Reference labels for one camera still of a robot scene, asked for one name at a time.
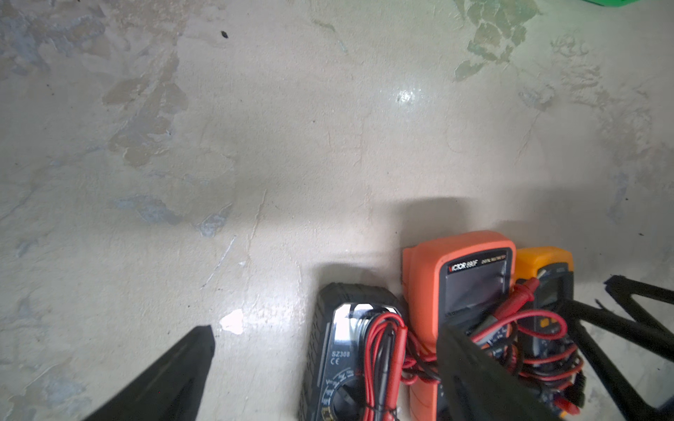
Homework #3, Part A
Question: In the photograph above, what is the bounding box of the black multimeter with leads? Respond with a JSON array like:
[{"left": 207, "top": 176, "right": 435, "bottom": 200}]
[{"left": 298, "top": 282, "right": 400, "bottom": 420}]

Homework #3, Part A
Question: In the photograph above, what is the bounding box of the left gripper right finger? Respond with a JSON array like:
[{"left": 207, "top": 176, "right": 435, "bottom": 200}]
[{"left": 436, "top": 325, "right": 557, "bottom": 420}]

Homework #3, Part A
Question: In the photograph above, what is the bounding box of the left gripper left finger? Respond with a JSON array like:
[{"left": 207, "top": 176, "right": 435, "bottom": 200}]
[{"left": 87, "top": 326, "right": 216, "bottom": 420}]

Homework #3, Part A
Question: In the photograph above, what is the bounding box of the green plastic basket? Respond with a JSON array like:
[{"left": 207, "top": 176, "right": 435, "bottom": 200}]
[{"left": 584, "top": 0, "right": 640, "bottom": 8}]

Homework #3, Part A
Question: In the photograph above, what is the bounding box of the yellow multimeter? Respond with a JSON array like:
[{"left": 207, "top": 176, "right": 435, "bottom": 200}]
[{"left": 514, "top": 247, "right": 584, "bottom": 419}]

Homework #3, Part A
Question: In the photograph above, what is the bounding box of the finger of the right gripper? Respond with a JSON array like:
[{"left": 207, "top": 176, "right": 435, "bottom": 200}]
[
  {"left": 560, "top": 300, "right": 673, "bottom": 420},
  {"left": 604, "top": 274, "right": 674, "bottom": 343}
]

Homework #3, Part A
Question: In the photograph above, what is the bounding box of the orange multimeter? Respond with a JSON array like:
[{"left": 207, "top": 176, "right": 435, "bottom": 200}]
[{"left": 402, "top": 231, "right": 516, "bottom": 420}]

